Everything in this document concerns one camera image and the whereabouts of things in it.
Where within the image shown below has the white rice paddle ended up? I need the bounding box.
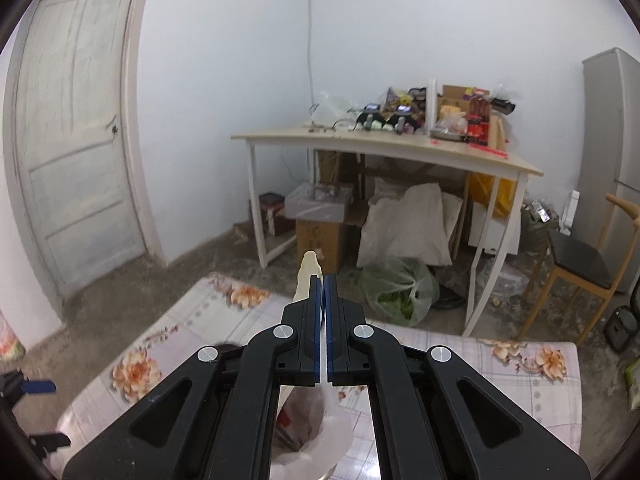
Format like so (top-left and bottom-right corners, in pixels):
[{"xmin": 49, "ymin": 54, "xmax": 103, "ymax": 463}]
[{"xmin": 271, "ymin": 250, "xmax": 354, "ymax": 480}]

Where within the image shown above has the floral tablecloth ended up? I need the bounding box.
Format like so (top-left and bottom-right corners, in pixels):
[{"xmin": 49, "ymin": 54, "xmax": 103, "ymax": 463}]
[{"xmin": 49, "ymin": 273, "xmax": 582, "ymax": 474}]

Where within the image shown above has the green vegetable plastic bag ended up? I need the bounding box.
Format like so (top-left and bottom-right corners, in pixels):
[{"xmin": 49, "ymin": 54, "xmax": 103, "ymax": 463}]
[{"xmin": 360, "ymin": 257, "xmax": 440, "ymax": 327}]

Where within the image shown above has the white sack under table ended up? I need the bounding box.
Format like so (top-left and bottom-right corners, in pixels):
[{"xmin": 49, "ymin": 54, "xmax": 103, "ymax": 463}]
[{"xmin": 357, "ymin": 178, "xmax": 463, "ymax": 268}]

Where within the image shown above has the black rice cooker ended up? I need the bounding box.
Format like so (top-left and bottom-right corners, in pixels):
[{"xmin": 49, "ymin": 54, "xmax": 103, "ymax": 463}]
[{"xmin": 603, "ymin": 306, "xmax": 639, "ymax": 353}]

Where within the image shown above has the wooden chair black seat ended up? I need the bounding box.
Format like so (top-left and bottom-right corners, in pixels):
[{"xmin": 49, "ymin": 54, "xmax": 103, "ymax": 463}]
[{"xmin": 516, "ymin": 193, "xmax": 639, "ymax": 346}]

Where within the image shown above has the cardboard box under table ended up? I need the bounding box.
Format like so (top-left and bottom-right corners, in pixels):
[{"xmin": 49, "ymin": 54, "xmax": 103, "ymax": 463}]
[{"xmin": 296, "ymin": 220, "xmax": 346, "ymax": 274}]

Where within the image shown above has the yellow plastic bag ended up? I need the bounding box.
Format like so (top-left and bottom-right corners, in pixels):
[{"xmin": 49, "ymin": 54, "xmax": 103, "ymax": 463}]
[{"xmin": 470, "ymin": 171, "xmax": 518, "ymax": 220}]

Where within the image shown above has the beige work table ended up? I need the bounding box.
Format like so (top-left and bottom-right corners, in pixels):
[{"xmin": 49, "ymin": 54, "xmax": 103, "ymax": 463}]
[{"xmin": 232, "ymin": 126, "xmax": 544, "ymax": 338}]

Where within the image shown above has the white wooden door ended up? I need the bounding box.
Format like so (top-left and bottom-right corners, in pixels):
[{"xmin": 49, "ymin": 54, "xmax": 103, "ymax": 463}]
[{"xmin": 9, "ymin": 0, "xmax": 145, "ymax": 299}]

